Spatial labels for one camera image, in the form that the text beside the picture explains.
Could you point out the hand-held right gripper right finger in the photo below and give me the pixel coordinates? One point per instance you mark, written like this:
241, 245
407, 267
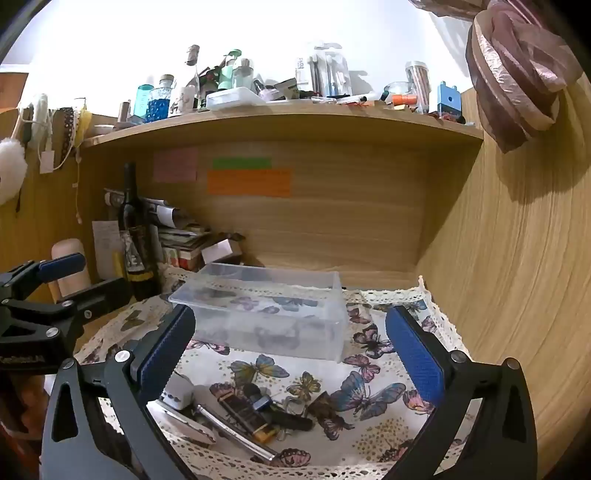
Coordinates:
413, 355

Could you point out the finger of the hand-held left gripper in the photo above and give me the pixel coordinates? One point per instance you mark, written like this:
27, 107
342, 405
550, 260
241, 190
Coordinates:
99, 291
62, 267

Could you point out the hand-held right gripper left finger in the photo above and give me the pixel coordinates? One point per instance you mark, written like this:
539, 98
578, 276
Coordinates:
166, 353

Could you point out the clear plastic storage box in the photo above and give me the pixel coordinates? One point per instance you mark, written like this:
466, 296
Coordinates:
277, 286

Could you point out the beige cylindrical bottle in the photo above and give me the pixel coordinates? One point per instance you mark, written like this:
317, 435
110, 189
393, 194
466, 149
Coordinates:
69, 272

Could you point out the small white charger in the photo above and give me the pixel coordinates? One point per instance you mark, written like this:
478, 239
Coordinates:
178, 392

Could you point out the dark wine bottle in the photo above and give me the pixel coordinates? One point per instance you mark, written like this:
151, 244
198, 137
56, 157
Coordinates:
136, 230

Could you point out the flat silver metal tool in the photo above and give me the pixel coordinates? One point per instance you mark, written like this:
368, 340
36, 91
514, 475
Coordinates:
184, 422

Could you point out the black gold-trimmed lighter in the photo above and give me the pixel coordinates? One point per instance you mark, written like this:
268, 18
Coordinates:
240, 410

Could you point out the butterfly printed lace cloth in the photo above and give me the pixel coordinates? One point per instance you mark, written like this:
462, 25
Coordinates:
318, 369

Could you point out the small brown box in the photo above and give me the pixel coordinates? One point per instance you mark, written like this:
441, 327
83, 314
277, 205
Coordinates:
323, 405

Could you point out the stack of magazines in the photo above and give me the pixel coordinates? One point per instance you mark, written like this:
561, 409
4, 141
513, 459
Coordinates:
182, 230

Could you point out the silver metal pen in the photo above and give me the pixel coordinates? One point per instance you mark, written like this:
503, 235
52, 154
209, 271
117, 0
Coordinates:
235, 434

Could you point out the white hanging tag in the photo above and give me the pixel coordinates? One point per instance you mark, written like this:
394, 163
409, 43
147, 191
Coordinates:
46, 159

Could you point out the white fluffy puff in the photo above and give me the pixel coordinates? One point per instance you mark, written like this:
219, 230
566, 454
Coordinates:
9, 168

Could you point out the small white cardboard box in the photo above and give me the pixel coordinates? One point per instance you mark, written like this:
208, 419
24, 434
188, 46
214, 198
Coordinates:
220, 250

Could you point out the small yellow black item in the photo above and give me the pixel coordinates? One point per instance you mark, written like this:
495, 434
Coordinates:
265, 433

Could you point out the black oblong case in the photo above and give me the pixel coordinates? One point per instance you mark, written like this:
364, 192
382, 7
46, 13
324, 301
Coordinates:
292, 421

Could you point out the hanging lace ribbons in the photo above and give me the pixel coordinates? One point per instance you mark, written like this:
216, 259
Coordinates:
69, 129

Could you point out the pink sticky note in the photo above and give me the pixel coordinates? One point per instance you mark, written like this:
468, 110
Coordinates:
175, 165

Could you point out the wooden desk shelf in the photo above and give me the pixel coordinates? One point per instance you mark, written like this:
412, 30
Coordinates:
323, 221

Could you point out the blue plastic bottle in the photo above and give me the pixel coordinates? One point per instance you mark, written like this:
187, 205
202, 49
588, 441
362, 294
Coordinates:
144, 102

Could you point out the orange sticky note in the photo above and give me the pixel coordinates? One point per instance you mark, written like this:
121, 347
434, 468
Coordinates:
249, 182

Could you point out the green sticky note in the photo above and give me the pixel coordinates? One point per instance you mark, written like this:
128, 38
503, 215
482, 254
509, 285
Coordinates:
241, 163

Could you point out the glass bottle with blue beads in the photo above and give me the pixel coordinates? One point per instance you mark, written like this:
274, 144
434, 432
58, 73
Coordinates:
161, 99

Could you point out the white printed cup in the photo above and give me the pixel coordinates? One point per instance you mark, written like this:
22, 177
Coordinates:
182, 100

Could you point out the white lidded plastic box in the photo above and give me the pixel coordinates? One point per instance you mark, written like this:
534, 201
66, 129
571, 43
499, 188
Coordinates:
233, 98

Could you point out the corked glass bottle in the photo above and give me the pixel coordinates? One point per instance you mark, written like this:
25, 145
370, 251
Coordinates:
194, 69

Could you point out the orange capped tube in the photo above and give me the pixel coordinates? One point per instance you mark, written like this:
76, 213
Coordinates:
404, 99

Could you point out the blue square box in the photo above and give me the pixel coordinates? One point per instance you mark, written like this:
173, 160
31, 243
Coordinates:
448, 100

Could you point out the green pump bottle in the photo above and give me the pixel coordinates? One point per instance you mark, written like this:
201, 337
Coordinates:
228, 69

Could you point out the clear glass bottle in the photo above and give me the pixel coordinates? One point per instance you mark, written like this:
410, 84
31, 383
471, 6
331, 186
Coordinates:
244, 74

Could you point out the clear glass bowl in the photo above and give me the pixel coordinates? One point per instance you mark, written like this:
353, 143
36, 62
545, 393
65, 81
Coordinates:
397, 88

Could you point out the clear jar of sticks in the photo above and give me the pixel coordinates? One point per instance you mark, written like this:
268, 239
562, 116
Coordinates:
418, 83

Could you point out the clear plastic packaging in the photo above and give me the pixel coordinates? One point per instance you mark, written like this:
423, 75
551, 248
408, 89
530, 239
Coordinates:
328, 69

